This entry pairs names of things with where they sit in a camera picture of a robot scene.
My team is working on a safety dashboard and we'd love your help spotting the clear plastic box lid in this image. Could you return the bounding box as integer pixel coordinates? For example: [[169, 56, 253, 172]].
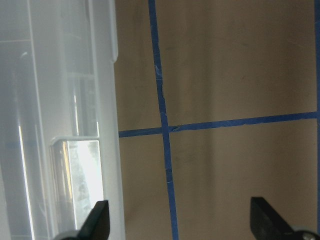
[[0, 0, 125, 240]]

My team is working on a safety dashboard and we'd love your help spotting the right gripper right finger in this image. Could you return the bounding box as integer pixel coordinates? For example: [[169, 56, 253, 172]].
[[250, 197, 295, 240]]

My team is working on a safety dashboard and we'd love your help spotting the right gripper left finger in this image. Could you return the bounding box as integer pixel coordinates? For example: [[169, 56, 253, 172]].
[[76, 200, 111, 240]]

